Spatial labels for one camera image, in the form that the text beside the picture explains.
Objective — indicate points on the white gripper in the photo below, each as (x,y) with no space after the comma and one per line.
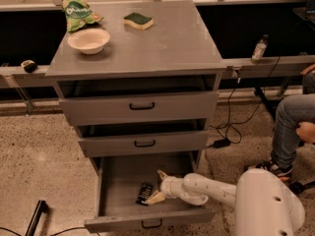
(168,186)

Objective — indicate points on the black rxbar chocolate bar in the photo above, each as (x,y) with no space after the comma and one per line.
(145,192)

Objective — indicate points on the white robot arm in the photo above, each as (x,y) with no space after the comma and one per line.
(263,204)

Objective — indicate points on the grey open bottom drawer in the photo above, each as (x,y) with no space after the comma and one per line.
(120,179)

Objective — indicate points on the grey middle drawer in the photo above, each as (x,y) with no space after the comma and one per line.
(143,143)

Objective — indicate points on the grey top drawer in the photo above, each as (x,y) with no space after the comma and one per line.
(139,108)

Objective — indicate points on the grey drawer cabinet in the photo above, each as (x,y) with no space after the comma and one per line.
(176,54)

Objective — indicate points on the person's hand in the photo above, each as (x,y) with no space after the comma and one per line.
(306,132)

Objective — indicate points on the black power adapter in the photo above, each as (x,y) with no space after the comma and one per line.
(221,143)

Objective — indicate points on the black stand leg left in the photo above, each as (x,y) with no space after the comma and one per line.
(40,209)

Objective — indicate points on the grey orange sneaker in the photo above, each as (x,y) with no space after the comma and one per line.
(284,174)

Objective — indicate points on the blue jeans leg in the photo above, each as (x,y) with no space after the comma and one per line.
(292,110)

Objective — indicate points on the white bowl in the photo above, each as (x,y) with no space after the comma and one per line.
(89,41)

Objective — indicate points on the green yellow sponge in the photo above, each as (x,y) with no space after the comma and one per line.
(138,21)

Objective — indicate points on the small glass bottle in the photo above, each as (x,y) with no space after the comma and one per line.
(260,48)

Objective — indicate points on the black yellow tape measure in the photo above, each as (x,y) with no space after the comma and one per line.
(29,66)

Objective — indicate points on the green chip bag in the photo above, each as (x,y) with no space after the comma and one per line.
(78,14)

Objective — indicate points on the grey metal rail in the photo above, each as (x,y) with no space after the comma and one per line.
(272,67)

